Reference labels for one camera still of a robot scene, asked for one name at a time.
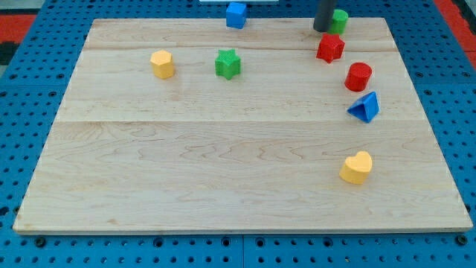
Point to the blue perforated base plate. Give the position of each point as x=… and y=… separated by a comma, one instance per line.
x=435, y=43

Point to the blue triangle block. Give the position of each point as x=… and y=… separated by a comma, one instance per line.
x=366, y=108

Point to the red cylinder block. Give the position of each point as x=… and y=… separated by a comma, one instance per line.
x=358, y=76

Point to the yellow heart block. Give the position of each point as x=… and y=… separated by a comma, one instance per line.
x=356, y=169

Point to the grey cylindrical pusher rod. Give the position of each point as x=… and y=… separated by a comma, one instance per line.
x=323, y=15

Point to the green star block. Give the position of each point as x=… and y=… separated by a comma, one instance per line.
x=227, y=64

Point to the blue cube block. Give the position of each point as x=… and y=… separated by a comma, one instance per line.
x=236, y=15

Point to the green cylinder block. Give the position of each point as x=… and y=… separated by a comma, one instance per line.
x=339, y=22

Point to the red star block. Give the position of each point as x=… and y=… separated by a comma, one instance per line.
x=330, y=47

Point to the yellow hexagon block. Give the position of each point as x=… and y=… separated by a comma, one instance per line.
x=162, y=64

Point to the light wooden board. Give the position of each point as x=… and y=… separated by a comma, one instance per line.
x=130, y=153

